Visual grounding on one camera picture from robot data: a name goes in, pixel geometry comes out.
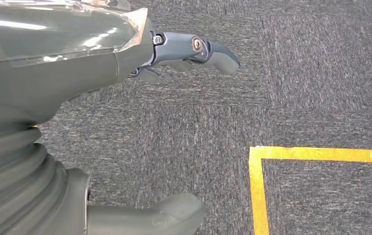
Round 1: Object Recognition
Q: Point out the yellow floor tape square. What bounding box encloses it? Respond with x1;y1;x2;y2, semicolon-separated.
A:
248;146;372;235

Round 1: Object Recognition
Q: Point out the ribbed grey left arm sleeve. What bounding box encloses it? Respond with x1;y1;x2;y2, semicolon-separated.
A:
0;124;90;235

